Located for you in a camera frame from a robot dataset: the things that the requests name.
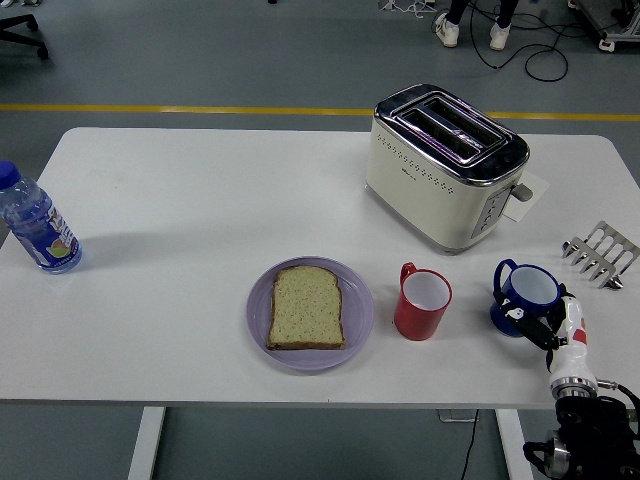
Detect blue enamel cup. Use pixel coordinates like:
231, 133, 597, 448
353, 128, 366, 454
489, 258, 562, 337

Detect white floor cables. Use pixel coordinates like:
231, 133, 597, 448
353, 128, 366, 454
377, 0, 439, 19

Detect purple round plate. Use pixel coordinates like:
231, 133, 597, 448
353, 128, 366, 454
245, 256, 376, 372

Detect white table leg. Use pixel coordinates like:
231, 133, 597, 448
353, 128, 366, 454
127, 407, 167, 480
495, 409, 535, 480

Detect white paper sheet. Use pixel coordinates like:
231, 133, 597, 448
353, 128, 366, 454
502, 171, 551, 223

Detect metal equipment cart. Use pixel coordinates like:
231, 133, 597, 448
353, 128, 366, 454
567, 0, 640, 52

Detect blue-capped water bottle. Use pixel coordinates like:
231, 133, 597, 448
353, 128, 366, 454
0, 160, 84, 275

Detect black office chair base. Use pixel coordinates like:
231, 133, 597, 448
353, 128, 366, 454
0, 13, 50, 61

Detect silver metal toast rack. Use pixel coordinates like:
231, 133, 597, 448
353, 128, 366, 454
560, 220, 640, 291

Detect black cord under table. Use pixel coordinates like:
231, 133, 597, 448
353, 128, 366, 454
458, 409, 480, 480

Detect black floor cable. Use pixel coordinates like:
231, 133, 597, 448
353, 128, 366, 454
467, 0, 609, 84

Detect person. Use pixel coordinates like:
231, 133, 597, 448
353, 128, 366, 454
432, 0, 521, 52

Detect red enamel cup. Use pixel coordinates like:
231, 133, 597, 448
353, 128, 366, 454
393, 261, 454, 343

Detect grey under-table socket bracket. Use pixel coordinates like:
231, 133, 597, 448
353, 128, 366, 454
437, 409, 480, 424

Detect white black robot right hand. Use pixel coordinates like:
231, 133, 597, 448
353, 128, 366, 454
491, 284, 596, 394

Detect cream and chrome toaster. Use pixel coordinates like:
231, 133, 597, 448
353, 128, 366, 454
364, 83, 535, 256

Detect slice of toast bread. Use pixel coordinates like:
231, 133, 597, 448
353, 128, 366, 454
266, 266, 347, 352

